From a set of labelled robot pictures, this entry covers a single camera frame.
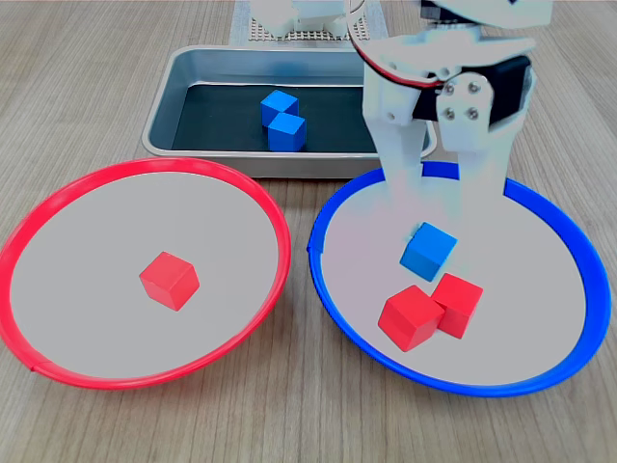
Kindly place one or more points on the small blue cube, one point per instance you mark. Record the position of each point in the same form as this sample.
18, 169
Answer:
287, 132
428, 253
278, 105

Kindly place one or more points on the small red cube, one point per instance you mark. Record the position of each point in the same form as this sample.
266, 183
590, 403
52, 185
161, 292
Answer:
460, 304
169, 280
410, 318

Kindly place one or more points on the blue-rimmed white plate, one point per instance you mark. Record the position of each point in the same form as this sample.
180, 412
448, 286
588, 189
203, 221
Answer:
530, 289

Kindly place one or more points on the black tray mat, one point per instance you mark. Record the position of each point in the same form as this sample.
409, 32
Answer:
217, 120

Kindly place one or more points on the steel tray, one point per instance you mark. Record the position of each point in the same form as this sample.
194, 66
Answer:
217, 62

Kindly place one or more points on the red-rimmed white plate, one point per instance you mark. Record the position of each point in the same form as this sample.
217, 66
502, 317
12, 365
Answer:
96, 289

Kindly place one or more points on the pale perforated base plate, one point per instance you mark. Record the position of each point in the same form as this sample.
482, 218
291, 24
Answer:
313, 35

